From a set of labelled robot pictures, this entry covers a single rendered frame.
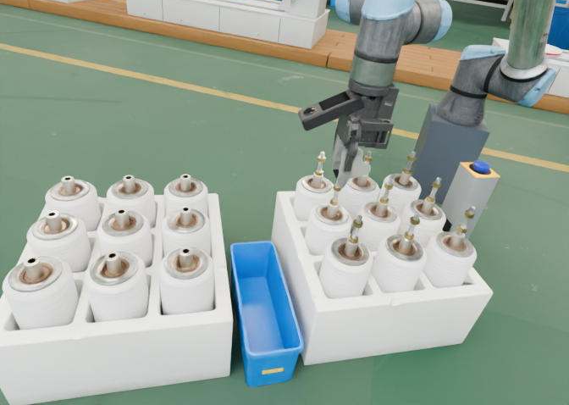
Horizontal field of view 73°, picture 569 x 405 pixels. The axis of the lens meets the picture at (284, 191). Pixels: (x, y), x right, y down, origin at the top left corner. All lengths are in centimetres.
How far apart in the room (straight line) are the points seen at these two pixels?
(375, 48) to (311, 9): 224
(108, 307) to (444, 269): 64
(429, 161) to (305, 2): 178
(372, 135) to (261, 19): 226
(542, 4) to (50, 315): 118
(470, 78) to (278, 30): 179
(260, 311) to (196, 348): 24
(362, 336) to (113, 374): 48
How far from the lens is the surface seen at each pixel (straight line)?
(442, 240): 88
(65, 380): 84
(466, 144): 139
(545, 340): 119
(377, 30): 66
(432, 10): 75
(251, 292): 99
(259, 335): 92
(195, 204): 86
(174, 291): 70
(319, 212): 84
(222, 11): 303
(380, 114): 73
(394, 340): 92
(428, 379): 96
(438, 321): 93
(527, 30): 117
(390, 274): 81
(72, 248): 82
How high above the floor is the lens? 76
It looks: 34 degrees down
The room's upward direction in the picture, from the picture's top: 8 degrees clockwise
